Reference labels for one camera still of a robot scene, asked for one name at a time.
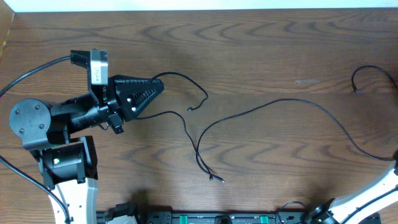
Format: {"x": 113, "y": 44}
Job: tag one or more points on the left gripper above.
{"x": 130, "y": 100}

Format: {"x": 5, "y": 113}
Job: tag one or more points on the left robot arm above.
{"x": 69, "y": 165}

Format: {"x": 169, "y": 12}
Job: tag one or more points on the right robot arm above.
{"x": 354, "y": 208}

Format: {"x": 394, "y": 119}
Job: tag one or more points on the clear tape piece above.
{"x": 310, "y": 81}

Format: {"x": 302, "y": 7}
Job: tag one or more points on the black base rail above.
{"x": 291, "y": 212}

